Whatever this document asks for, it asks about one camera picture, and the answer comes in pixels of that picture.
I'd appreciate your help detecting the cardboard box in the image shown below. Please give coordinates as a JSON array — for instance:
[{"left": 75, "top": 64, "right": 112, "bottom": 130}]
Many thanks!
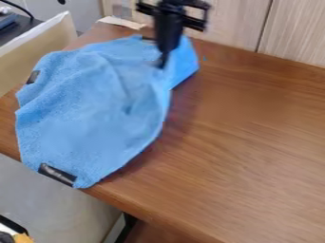
[{"left": 0, "top": 10, "right": 81, "bottom": 98}]

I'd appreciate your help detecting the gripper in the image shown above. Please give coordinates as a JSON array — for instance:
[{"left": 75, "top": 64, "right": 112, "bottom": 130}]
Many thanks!
[{"left": 134, "top": 0, "right": 213, "bottom": 69}]

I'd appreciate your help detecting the black cable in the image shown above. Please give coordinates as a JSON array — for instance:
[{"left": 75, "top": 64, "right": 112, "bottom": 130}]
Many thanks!
[{"left": 9, "top": 0, "right": 36, "bottom": 21}]

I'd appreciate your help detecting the cardboard flap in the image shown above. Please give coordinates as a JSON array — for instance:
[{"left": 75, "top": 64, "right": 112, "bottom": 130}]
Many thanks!
[{"left": 95, "top": 15, "right": 149, "bottom": 31}]

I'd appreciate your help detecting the blue cloth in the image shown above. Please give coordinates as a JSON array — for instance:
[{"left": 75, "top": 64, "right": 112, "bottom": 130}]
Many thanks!
[{"left": 13, "top": 33, "right": 201, "bottom": 190}]

